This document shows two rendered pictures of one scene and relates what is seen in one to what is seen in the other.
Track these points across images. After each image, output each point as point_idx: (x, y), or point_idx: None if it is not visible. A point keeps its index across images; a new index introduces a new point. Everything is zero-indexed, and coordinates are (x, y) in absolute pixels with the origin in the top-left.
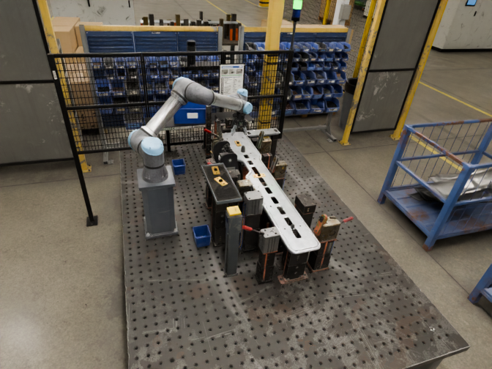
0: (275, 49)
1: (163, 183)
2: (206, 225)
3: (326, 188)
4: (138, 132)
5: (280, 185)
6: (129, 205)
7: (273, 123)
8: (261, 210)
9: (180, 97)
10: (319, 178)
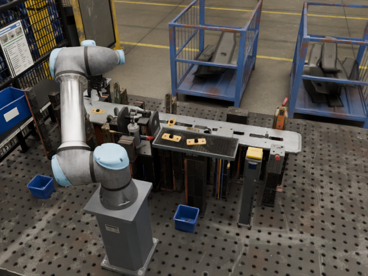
0: None
1: (142, 193)
2: (180, 205)
3: (184, 105)
4: (70, 155)
5: (176, 122)
6: (57, 274)
7: None
8: None
9: (82, 76)
10: None
